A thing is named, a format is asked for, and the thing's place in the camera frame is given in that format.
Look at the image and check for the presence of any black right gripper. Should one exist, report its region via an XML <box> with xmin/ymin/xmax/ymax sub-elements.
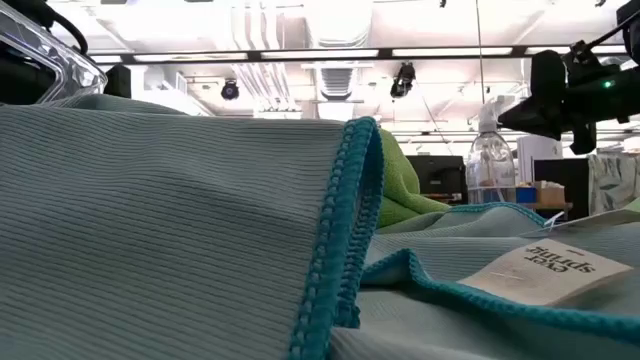
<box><xmin>497</xmin><ymin>49</ymin><xmax>640</xmax><ymax>156</ymax></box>

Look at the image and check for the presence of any light blue microfiber towel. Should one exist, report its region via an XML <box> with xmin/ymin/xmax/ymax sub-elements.
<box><xmin>369</xmin><ymin>201</ymin><xmax>561</xmax><ymax>241</ymax></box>

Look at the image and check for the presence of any green microfiber towel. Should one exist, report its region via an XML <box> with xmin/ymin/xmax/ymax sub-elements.
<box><xmin>375</xmin><ymin>127</ymin><xmax>453</xmax><ymax>230</ymax></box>

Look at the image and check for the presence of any light blue towel with label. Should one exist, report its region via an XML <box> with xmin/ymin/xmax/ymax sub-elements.
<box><xmin>0</xmin><ymin>93</ymin><xmax>640</xmax><ymax>360</ymax></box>

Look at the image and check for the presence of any white box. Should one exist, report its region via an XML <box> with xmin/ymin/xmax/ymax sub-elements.
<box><xmin>516</xmin><ymin>134</ymin><xmax>565</xmax><ymax>184</ymax></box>

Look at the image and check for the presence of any clear spray bottle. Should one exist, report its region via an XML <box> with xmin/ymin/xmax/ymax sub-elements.
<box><xmin>464</xmin><ymin>101</ymin><xmax>518</xmax><ymax>205</ymax></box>

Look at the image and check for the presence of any black monitor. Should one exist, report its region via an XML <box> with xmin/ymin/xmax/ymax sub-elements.
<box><xmin>405</xmin><ymin>154</ymin><xmax>469</xmax><ymax>204</ymax></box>
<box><xmin>533</xmin><ymin>158</ymin><xmax>591</xmax><ymax>221</ymax></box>

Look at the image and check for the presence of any cardboard box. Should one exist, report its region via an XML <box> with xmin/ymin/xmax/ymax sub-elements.
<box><xmin>533</xmin><ymin>180</ymin><xmax>567</xmax><ymax>206</ymax></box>

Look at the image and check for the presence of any patterned grey curtain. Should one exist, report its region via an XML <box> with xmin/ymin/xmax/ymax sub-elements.
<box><xmin>588</xmin><ymin>151</ymin><xmax>640</xmax><ymax>217</ymax></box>

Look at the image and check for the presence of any black overhead light bar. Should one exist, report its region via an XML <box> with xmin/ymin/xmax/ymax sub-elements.
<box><xmin>87</xmin><ymin>44</ymin><xmax>629</xmax><ymax>65</ymax></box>

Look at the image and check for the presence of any black speaker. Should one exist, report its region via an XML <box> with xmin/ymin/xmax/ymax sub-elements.
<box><xmin>103</xmin><ymin>63</ymin><xmax>133</xmax><ymax>99</ymax></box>

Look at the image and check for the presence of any clear plastic basket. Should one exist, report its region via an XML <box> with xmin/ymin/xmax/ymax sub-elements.
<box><xmin>0</xmin><ymin>0</ymin><xmax>109</xmax><ymax>107</ymax></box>

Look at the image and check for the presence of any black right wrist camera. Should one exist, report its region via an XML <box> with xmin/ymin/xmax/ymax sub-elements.
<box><xmin>562</xmin><ymin>38</ymin><xmax>604</xmax><ymax>76</ymax></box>

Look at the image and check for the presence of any black right camera cable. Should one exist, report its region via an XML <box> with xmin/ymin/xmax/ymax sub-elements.
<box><xmin>574</xmin><ymin>14</ymin><xmax>640</xmax><ymax>56</ymax></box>

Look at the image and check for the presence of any black hanging camera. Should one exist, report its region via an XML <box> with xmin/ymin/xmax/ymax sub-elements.
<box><xmin>389</xmin><ymin>61</ymin><xmax>418</xmax><ymax>99</ymax></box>
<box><xmin>220</xmin><ymin>78</ymin><xmax>241</xmax><ymax>102</ymax></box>

